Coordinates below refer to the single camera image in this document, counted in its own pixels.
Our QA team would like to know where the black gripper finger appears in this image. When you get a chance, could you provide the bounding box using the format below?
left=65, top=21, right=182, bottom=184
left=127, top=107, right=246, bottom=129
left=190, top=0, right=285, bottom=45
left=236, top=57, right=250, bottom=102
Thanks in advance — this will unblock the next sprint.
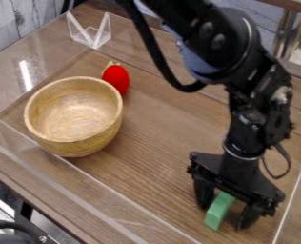
left=194, top=175, right=214, bottom=209
left=237, top=203, right=264, bottom=230

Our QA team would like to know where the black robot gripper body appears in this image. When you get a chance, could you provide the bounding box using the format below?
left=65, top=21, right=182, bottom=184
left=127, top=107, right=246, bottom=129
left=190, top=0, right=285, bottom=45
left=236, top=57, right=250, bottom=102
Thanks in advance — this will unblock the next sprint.
left=188, top=152, right=286, bottom=216

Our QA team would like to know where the green rectangular stick block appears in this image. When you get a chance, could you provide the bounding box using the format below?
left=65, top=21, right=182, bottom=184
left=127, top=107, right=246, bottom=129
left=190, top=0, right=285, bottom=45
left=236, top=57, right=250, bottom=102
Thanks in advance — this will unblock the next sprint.
left=205, top=191, right=234, bottom=231

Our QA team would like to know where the brown wooden bowl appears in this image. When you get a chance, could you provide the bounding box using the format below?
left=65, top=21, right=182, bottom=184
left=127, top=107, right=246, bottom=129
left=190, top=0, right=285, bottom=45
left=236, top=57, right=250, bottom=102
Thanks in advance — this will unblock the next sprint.
left=23, top=76, right=123, bottom=157

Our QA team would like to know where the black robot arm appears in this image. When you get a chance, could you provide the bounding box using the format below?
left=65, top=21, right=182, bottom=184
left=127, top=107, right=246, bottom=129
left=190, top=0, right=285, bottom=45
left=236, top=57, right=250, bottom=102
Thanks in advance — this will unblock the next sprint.
left=117, top=0, right=293, bottom=229

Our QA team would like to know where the clear acrylic front barrier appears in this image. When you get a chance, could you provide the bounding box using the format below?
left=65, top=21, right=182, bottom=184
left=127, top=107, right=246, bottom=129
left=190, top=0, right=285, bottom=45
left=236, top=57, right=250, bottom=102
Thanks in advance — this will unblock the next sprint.
left=0, top=120, right=201, bottom=244

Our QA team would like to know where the red toy strawberry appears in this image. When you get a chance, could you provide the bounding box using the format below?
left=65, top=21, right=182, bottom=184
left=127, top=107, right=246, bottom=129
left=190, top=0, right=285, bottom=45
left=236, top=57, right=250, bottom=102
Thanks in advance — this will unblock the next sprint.
left=101, top=61, right=130, bottom=95

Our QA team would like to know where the metal table leg background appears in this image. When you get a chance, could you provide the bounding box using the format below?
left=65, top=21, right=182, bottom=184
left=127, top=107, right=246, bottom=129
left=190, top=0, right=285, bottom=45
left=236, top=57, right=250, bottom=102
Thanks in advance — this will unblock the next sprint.
left=273, top=10, right=301, bottom=60

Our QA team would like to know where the black table frame leg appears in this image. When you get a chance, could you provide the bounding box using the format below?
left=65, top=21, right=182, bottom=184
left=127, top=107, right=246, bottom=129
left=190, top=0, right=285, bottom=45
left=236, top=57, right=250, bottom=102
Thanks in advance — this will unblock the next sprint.
left=14, top=200, right=61, bottom=244

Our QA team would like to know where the clear acrylic corner bracket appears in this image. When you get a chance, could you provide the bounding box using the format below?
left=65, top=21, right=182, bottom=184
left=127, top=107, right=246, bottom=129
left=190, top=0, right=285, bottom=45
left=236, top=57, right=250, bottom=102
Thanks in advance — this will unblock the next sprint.
left=66, top=11, right=111, bottom=50

